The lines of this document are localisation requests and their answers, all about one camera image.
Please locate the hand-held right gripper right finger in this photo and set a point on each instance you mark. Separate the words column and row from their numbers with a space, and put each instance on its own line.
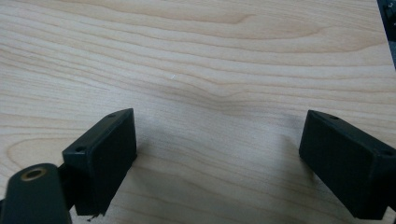
column 345, row 155

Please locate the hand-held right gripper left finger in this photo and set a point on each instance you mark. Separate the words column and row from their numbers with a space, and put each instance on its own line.
column 102, row 158

